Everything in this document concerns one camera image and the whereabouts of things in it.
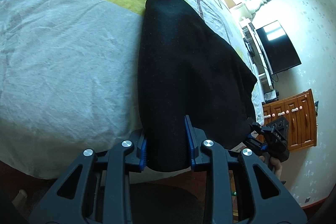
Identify black pants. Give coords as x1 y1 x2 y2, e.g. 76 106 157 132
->
137 0 257 172

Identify person's right hand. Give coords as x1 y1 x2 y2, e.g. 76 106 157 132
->
269 157 282 180

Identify orange wooden cabinet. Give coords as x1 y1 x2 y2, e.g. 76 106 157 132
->
262 89 317 152

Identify black flat screen television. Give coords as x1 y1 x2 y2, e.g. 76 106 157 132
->
256 20 301 75

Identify white tv console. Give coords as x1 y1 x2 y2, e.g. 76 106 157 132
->
240 17 274 91

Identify patterned white bed sheet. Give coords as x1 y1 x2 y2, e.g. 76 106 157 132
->
1 0 256 179

